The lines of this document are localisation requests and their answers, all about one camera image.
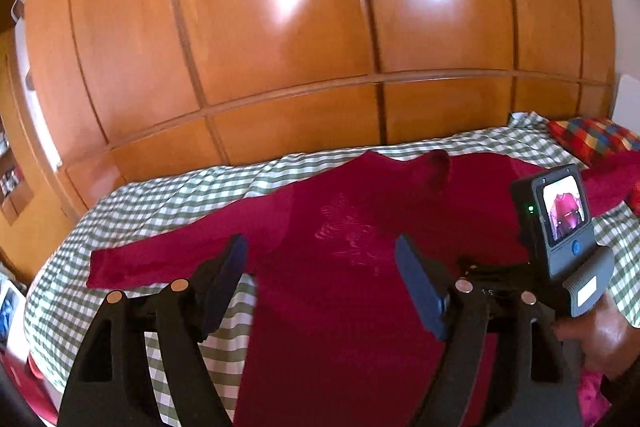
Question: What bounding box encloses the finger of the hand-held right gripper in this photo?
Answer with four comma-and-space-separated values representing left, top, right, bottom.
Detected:
457, 257, 533, 282

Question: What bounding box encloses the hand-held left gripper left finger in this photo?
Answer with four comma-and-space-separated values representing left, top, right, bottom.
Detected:
57, 234, 249, 427

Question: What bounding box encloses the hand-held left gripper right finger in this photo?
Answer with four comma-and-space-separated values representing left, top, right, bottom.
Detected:
394, 234, 583, 427

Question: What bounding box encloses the red long-sleeved shirt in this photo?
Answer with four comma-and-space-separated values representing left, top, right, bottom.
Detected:
87, 150, 583, 427

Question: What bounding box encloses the person's right hand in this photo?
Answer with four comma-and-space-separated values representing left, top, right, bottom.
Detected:
555, 294, 632, 380

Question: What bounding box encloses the red cloth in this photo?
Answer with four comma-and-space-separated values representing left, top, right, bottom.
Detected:
582, 152, 640, 215

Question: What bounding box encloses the colourful checked pillow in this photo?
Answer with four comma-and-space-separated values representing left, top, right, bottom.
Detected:
547, 117, 640, 168

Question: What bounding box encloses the green checked bed sheet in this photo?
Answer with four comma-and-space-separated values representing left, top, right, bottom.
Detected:
22, 111, 640, 427

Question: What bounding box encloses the white board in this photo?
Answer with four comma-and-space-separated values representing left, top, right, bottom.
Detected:
614, 72, 640, 130

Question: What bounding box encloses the pink fluffy cloth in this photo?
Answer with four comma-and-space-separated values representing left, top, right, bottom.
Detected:
575, 369, 613, 427

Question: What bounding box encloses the red bed cover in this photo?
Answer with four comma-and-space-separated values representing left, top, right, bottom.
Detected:
25, 352, 61, 425

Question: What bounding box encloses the white and blue item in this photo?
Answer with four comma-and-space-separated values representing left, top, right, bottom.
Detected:
0, 277, 23, 348

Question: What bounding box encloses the wooden shelf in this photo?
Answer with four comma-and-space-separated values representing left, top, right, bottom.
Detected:
0, 117, 26, 220

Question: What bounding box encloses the wooden wardrobe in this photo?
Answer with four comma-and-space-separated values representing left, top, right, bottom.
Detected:
0, 0, 618, 228

